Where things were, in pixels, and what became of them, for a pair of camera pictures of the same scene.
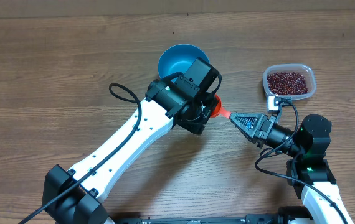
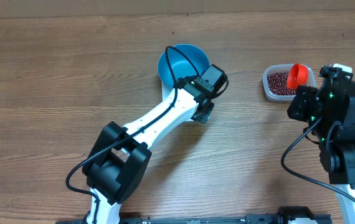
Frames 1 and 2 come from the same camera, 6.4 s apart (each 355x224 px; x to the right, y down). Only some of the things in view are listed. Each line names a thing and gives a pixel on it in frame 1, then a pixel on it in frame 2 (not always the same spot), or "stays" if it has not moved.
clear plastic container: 293,81 stays
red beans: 284,83 stays
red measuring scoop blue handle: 219,109 -> 298,75
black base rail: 278,218 stays
